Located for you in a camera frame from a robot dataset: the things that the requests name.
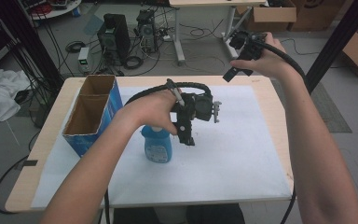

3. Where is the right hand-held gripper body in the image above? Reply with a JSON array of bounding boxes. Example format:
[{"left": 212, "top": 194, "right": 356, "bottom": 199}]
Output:
[{"left": 222, "top": 32, "right": 269, "bottom": 84}]

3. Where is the large brown cardboard box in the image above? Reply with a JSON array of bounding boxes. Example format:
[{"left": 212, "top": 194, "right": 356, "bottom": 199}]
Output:
[{"left": 288, "top": 0, "right": 347, "bottom": 33}]

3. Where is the black metal frame post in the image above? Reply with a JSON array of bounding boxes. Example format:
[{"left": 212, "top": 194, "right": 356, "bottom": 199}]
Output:
[
  {"left": 304, "top": 0, "right": 358, "bottom": 95},
  {"left": 0, "top": 0, "right": 65, "bottom": 91}
]

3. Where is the blue cardboard box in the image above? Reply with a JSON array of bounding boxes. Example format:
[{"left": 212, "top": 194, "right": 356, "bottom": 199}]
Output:
[{"left": 62, "top": 74, "right": 125, "bottom": 159}]

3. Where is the small brown cardboard box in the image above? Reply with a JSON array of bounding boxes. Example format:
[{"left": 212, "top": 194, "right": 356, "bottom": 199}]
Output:
[{"left": 252, "top": 0, "right": 298, "bottom": 33}]

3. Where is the white power supply unit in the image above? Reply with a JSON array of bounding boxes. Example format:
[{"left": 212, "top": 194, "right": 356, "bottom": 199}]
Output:
[{"left": 76, "top": 46, "right": 91, "bottom": 75}]

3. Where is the white table mat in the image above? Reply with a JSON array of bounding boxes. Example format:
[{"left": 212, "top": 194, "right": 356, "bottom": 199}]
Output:
[{"left": 31, "top": 84, "right": 293, "bottom": 209}]

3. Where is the black tape strip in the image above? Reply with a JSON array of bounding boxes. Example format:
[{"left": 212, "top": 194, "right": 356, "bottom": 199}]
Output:
[{"left": 21, "top": 159, "right": 39, "bottom": 168}]

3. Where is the round white table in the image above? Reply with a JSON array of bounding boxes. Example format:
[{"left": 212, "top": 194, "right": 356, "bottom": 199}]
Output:
[{"left": 18, "top": 0, "right": 83, "bottom": 21}]

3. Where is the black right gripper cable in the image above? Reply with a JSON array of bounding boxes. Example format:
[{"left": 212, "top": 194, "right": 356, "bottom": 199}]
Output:
[{"left": 251, "top": 38, "right": 308, "bottom": 224}]

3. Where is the black computer tower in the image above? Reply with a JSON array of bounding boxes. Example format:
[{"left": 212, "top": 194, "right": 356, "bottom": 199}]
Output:
[{"left": 96, "top": 13, "right": 131, "bottom": 65}]

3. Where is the person's right hand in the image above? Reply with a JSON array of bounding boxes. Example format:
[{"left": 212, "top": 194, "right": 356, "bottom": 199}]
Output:
[{"left": 229, "top": 31, "right": 289, "bottom": 80}]

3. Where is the blue detergent bottle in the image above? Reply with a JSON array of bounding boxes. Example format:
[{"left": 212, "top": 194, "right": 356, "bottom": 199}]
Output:
[{"left": 140, "top": 124, "right": 173, "bottom": 164}]

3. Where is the coiled black cable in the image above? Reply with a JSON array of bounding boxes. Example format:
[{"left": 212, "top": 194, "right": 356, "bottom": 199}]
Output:
[
  {"left": 123, "top": 55, "right": 145, "bottom": 70},
  {"left": 64, "top": 40, "right": 87, "bottom": 53}
]

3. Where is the white cloth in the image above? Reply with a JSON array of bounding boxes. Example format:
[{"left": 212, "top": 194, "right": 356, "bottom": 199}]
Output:
[{"left": 0, "top": 67, "right": 33, "bottom": 126}]

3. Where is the white standing desk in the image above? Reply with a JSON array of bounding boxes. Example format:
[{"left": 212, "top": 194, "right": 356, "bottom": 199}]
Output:
[{"left": 169, "top": 0, "right": 268, "bottom": 66}]

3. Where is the grey cable plug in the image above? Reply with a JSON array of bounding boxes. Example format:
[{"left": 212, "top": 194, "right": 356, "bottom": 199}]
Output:
[{"left": 166, "top": 78, "right": 186, "bottom": 107}]

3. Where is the open computer tower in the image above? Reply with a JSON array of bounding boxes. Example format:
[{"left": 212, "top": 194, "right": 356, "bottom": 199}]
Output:
[{"left": 135, "top": 8, "right": 158, "bottom": 54}]

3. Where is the person's left hand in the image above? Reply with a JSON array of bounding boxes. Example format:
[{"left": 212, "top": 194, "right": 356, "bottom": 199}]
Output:
[{"left": 117, "top": 88, "right": 182, "bottom": 136}]

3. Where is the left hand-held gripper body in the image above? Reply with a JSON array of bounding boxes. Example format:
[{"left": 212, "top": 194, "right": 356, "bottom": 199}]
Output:
[{"left": 171, "top": 91, "right": 215, "bottom": 147}]

